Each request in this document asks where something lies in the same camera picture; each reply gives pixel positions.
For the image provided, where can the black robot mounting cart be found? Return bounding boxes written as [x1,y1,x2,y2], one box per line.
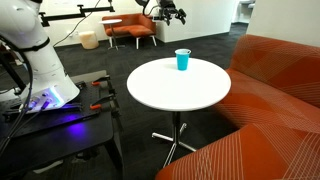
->
[0,69,126,180]

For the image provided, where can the small orange lounge sofa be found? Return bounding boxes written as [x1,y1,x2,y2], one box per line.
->
[101,13,158,50]

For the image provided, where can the orange black clamp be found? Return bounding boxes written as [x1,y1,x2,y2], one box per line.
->
[88,93,116,111]
[90,75,112,87]

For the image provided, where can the black hanging cable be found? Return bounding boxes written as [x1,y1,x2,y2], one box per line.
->
[53,0,102,48]

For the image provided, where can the beige round stool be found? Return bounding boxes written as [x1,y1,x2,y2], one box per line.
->
[78,30,100,51]

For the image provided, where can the blue plastic cup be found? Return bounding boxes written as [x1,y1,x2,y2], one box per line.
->
[174,48,192,72]

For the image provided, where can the small round white side table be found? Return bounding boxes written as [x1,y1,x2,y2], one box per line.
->
[98,18,126,51]

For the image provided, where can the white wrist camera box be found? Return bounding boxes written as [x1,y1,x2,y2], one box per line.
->
[152,7,165,23]

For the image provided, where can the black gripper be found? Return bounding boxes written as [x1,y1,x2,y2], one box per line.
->
[159,0,187,27]

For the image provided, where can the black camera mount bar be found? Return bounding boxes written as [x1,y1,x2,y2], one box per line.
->
[39,0,116,28]

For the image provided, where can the chrome table pedestal base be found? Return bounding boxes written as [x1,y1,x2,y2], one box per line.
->
[151,111,198,169]

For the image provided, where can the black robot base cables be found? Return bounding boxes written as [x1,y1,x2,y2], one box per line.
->
[0,33,54,154]

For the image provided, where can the orange patterned corner sofa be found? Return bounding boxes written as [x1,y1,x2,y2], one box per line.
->
[154,34,320,180]

